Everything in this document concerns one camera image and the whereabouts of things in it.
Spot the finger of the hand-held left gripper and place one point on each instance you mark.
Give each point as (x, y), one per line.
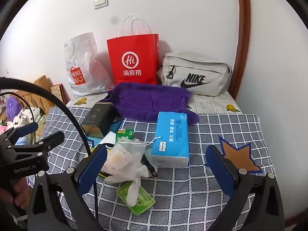
(54, 140)
(26, 128)

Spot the patterned flat box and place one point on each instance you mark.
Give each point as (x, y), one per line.
(57, 92)

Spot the white plastic shopping bag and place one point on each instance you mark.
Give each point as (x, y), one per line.
(81, 60)

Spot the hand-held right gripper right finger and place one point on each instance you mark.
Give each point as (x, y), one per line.
(221, 170)

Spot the grey waist bag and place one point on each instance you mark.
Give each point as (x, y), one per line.
(192, 65)

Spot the purple plush toy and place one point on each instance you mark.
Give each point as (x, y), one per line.
(12, 108)

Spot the green snack packet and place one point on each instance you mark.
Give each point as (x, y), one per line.
(124, 134)

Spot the purple towel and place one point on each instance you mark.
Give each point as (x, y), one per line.
(149, 101)

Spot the yellow black packet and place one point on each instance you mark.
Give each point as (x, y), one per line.
(103, 174)

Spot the dark green tin box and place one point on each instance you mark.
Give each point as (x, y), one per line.
(96, 120)

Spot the wooden bed headboard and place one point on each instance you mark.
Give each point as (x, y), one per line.
(43, 81)

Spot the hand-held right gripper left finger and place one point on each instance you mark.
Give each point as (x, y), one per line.
(93, 168)

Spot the person's left hand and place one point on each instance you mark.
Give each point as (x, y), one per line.
(22, 190)

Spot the blue brown star patch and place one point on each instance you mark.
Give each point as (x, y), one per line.
(238, 154)

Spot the blue tissue pack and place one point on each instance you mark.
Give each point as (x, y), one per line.
(168, 137)

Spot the green banknote print packet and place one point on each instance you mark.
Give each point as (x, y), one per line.
(144, 202)

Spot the red paper shopping bag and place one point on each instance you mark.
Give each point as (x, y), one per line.
(134, 48)

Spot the translucent plastic bag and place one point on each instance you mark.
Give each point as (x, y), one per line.
(122, 156)

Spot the white dotted cloth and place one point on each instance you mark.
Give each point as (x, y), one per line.
(26, 115)

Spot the white light switch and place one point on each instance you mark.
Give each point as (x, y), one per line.
(101, 2)

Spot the grey checkered tablecloth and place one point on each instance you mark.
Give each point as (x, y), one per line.
(182, 192)

